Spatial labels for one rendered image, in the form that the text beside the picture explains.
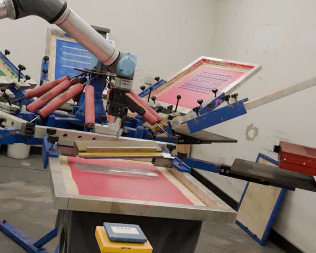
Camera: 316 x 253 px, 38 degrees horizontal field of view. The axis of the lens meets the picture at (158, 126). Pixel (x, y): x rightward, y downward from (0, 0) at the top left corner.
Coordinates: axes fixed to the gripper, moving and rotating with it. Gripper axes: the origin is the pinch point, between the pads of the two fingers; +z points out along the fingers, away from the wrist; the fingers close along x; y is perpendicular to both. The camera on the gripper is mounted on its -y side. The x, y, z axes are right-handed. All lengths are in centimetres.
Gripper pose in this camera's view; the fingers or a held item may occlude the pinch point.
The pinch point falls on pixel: (119, 135)
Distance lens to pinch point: 196.6
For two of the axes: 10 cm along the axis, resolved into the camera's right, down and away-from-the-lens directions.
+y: -9.5, -1.3, -3.0
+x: 2.7, 1.7, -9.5
